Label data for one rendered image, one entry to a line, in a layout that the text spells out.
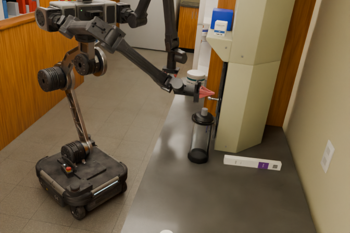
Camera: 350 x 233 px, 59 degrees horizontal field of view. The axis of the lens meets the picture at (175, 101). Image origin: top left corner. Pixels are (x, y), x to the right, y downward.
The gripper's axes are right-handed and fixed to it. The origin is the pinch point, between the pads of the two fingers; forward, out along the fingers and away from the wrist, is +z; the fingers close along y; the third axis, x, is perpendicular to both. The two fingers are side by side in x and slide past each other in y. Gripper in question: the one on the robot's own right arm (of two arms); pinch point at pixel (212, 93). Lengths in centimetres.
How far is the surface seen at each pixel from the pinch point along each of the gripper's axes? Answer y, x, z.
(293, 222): -30, -48, 38
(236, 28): 34.6, -8.9, 7.4
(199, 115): -3.6, -19.6, -4.2
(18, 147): -114, 81, -186
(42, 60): -48, 156, -198
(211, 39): 28.7, -9.2, -2.7
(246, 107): -2.4, -7.3, 16.7
